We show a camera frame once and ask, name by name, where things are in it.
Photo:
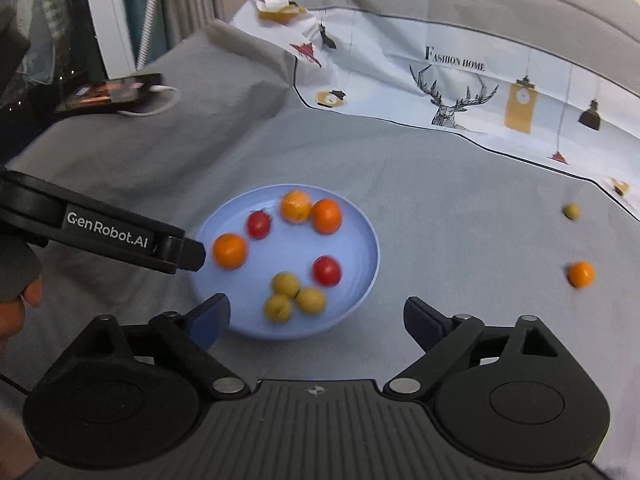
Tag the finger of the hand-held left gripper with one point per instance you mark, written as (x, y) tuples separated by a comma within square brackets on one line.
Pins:
[(185, 255)]

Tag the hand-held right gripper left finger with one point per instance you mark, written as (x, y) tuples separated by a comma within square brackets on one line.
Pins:
[(215, 316)]

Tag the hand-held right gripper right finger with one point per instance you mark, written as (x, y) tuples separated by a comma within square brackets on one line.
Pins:
[(425, 322)]

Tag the pale tangerine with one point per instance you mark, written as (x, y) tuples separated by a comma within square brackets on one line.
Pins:
[(295, 205)]

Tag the cherry tomato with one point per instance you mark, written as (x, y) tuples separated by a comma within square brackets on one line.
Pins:
[(327, 270), (259, 224)]

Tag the white printed deer cloth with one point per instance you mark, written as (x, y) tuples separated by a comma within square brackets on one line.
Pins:
[(400, 75)]

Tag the blue plate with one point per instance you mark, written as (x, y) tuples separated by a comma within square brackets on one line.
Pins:
[(295, 250)]

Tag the longan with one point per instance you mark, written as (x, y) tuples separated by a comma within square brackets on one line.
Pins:
[(572, 211), (285, 283), (278, 307), (311, 300)]

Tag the black smartphone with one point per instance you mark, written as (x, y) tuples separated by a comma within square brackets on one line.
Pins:
[(110, 92)]

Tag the white door frame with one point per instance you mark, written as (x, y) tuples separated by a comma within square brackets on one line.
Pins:
[(107, 10)]

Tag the dark cloth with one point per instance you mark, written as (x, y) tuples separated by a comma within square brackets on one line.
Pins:
[(10, 50)]

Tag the large tangerine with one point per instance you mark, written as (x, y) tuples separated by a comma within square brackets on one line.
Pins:
[(230, 250)]

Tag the small tangerine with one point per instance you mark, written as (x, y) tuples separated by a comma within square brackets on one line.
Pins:
[(327, 215), (581, 274)]

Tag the person's left hand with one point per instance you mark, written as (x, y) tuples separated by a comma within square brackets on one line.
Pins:
[(10, 322)]

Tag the grey table cloth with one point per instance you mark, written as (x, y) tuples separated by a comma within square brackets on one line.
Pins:
[(450, 260)]

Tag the spotted pole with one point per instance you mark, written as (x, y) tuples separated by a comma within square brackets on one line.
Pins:
[(150, 15)]

